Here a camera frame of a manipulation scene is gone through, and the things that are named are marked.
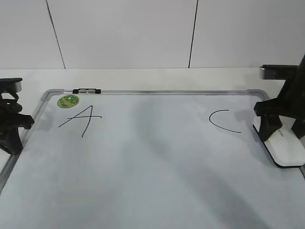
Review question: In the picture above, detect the black silver board clip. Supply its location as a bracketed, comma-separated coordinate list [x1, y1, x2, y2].
[72, 88, 101, 94]

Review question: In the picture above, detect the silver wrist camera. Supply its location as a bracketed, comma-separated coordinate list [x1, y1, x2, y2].
[0, 78, 22, 93]
[260, 64, 298, 80]

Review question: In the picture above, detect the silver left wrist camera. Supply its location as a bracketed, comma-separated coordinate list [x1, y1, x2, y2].
[0, 78, 22, 93]

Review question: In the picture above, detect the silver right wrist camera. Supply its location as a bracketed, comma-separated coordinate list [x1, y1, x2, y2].
[260, 64, 298, 80]

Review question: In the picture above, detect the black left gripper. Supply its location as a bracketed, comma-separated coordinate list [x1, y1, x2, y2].
[0, 90, 35, 154]

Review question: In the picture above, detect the white board with grey frame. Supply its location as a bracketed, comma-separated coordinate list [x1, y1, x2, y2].
[0, 89, 305, 229]

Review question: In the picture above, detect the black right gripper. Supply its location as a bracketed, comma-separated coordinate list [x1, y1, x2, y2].
[254, 59, 305, 141]

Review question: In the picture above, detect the white whiteboard eraser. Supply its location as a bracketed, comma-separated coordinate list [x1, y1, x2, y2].
[263, 116, 305, 168]

